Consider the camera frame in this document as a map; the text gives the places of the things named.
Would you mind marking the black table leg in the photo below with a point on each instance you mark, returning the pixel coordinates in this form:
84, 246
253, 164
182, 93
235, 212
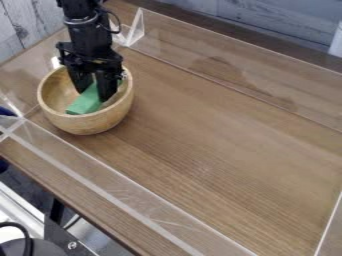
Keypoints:
57, 211

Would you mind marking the blue object at left edge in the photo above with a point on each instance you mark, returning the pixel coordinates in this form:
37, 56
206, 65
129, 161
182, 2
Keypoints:
6, 112

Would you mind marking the clear acrylic wall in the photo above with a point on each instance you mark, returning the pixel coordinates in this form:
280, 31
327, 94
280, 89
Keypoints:
156, 207
287, 82

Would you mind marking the clear acrylic back wall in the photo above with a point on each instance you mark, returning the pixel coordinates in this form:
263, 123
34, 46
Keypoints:
287, 82

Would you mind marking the brown wooden bowl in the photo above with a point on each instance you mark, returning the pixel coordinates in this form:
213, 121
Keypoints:
56, 95

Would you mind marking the clear acrylic front wall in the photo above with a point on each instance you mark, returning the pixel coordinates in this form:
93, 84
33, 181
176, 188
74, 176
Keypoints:
156, 207

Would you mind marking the clear acrylic corner bracket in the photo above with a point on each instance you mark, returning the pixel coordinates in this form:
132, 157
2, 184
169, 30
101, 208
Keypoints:
132, 33

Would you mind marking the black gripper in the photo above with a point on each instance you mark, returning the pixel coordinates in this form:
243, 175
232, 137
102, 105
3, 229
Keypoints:
88, 54

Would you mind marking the green rectangular block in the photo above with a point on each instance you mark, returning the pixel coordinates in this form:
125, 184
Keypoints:
88, 102

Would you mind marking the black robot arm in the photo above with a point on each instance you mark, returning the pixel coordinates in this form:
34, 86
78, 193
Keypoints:
80, 8

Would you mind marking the white object at right edge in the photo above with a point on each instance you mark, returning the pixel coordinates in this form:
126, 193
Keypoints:
336, 46

